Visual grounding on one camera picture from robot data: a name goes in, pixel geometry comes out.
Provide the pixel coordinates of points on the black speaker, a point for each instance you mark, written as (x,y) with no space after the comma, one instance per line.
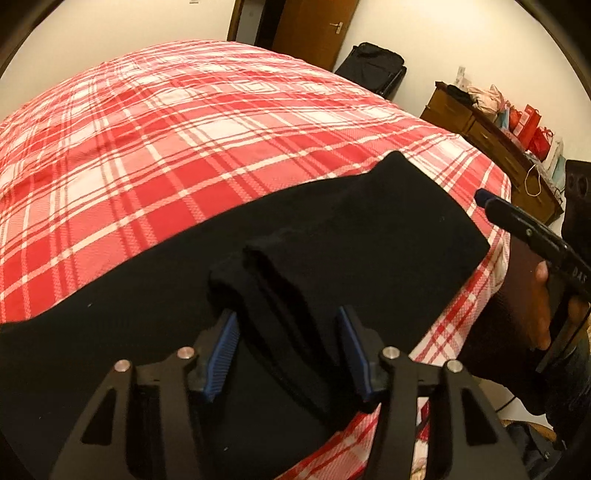
(579,194)

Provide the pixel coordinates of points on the white gift bag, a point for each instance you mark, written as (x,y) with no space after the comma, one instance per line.
(556,154)

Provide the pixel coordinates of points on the pink cloth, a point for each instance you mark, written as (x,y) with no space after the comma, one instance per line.
(487,99)

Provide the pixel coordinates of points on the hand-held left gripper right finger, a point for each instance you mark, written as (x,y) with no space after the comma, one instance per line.
(353,350)

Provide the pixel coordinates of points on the teal gift bag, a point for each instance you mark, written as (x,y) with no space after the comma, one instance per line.
(559,173)

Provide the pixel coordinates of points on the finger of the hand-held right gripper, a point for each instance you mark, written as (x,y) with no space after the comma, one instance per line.
(512,219)

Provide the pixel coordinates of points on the dark door frame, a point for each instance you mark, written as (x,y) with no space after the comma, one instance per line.
(236,21)

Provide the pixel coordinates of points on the brown wooden door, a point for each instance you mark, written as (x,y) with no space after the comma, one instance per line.
(314,27)

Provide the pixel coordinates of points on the wooden dresser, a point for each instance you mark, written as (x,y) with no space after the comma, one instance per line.
(489,138)

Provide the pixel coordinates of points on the red gift bag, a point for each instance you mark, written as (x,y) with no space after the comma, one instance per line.
(541,144)
(526,124)

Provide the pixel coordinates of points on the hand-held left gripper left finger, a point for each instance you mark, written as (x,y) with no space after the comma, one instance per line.
(221,355)

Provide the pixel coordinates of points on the bed with red plaid sheet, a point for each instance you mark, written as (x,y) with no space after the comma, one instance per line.
(184,138)

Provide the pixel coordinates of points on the black suitcase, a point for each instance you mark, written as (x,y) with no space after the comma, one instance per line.
(369,69)

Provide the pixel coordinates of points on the black pants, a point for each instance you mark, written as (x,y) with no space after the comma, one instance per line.
(346,240)

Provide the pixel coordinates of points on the person's right hand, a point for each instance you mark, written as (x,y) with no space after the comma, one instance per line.
(541,304)

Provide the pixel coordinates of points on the dark cloth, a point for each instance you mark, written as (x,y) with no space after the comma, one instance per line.
(459,94)

